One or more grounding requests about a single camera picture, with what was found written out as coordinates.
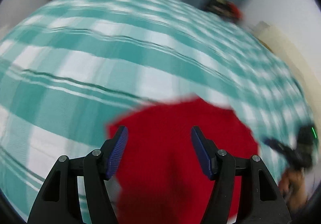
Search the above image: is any red knit sweater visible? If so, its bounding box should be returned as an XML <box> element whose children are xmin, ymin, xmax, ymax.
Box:
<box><xmin>107</xmin><ymin>98</ymin><xmax>258</xmax><ymax>223</ymax></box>

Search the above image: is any teal plaid bed cover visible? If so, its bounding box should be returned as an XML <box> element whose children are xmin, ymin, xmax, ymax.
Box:
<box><xmin>1</xmin><ymin>0</ymin><xmax>313</xmax><ymax>219</ymax></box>

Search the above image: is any dark floral clothes pile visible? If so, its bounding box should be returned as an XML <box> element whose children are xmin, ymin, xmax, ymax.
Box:
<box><xmin>201</xmin><ymin>0</ymin><xmax>243</xmax><ymax>24</ymax></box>

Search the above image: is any cream pillow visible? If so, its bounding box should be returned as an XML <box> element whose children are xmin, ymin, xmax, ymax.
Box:
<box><xmin>252</xmin><ymin>21</ymin><xmax>320</xmax><ymax>127</ymax></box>

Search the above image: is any right hand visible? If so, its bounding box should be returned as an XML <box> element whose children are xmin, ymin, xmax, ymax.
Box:
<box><xmin>278</xmin><ymin>169</ymin><xmax>308</xmax><ymax>213</ymax></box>

